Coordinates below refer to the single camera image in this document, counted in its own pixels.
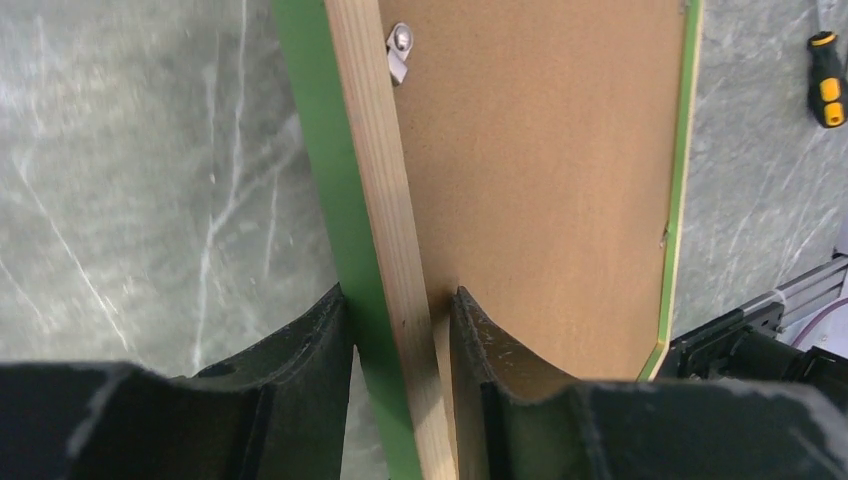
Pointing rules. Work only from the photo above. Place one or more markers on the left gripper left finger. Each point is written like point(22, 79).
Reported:
point(276, 410)

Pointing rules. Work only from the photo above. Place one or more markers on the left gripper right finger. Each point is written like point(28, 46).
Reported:
point(520, 417)

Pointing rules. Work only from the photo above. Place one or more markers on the green wooden photo frame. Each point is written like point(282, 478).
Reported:
point(535, 154)

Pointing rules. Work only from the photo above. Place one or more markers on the black yellow screwdriver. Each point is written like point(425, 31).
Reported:
point(827, 84)

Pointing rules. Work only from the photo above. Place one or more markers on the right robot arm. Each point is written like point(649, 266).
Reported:
point(743, 346)

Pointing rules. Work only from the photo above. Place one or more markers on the aluminium extrusion frame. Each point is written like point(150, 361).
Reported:
point(801, 296)

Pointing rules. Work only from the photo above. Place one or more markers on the silver frame retaining clip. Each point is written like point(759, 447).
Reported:
point(399, 44)

